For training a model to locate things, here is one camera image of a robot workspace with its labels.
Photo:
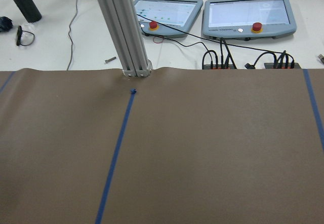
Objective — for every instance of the left orange USB hub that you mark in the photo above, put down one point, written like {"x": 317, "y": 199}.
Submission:
{"x": 224, "y": 63}

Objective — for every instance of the loose metal bolt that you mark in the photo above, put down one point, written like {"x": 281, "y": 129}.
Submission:
{"x": 110, "y": 59}

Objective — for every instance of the left grey teach pendant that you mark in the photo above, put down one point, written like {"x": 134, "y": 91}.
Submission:
{"x": 167, "y": 18}

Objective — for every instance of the grey teach pendant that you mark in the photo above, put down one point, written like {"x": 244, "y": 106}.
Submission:
{"x": 248, "y": 19}
{"x": 167, "y": 18}

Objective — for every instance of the right grey teach pendant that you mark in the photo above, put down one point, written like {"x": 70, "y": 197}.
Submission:
{"x": 248, "y": 19}

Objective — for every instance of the black water bottle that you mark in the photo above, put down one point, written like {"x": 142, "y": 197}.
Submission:
{"x": 28, "y": 10}

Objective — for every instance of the aluminium camera post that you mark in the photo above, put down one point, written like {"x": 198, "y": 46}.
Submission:
{"x": 124, "y": 28}

